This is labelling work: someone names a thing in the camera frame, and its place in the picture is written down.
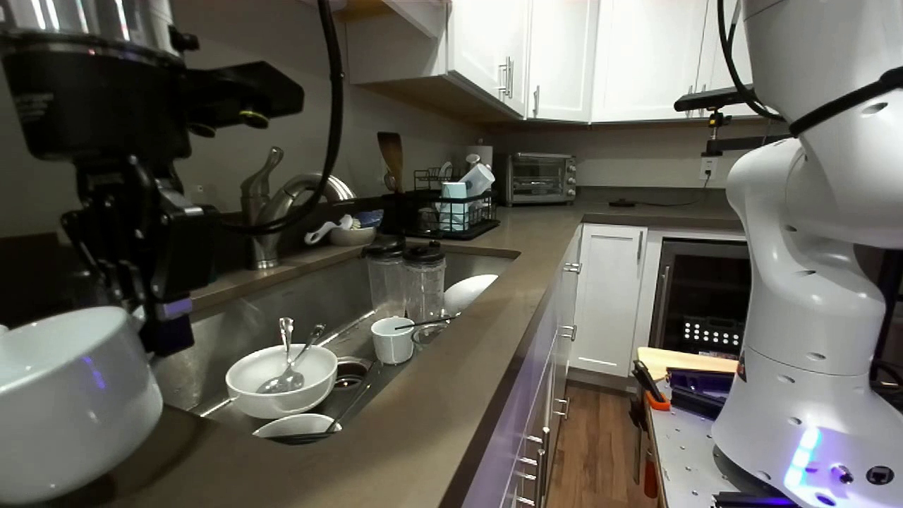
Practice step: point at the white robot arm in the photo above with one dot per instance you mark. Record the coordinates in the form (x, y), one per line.
(802, 410)

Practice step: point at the light blue cup in rack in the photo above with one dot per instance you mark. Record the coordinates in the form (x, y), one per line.
(452, 207)

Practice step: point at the lower kitchen cabinets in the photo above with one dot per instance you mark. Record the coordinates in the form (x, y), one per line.
(562, 310)

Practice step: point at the small white cup in sink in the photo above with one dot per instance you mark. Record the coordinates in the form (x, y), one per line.
(392, 340)

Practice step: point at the stainless steel sink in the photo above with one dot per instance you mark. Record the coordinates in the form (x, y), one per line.
(240, 342)

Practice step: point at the bowl with utensils on counter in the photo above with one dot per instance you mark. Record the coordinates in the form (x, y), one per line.
(343, 232)

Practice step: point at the stainless steel oven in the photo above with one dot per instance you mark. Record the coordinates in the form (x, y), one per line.
(701, 296)

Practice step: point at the white upper cabinets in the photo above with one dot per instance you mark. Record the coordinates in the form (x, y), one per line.
(548, 60)

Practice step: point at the chrome kitchen faucet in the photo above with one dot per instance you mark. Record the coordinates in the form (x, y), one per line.
(264, 203)

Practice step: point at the metal spoon in bowl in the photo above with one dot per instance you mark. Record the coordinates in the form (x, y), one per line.
(288, 375)

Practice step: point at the toaster oven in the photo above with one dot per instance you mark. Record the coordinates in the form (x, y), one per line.
(539, 177)

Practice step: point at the sink drain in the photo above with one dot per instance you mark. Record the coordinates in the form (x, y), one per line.
(351, 375)

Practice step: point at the blender jar with black lid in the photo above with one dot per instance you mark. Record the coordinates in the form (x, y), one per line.
(423, 280)

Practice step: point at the black dish drying rack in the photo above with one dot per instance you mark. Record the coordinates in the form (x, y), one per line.
(481, 207)

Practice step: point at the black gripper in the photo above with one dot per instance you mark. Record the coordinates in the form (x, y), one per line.
(121, 115)

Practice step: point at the wooden spatula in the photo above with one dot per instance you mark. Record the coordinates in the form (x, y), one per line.
(392, 156)

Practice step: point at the white mug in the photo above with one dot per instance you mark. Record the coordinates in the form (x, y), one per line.
(76, 395)

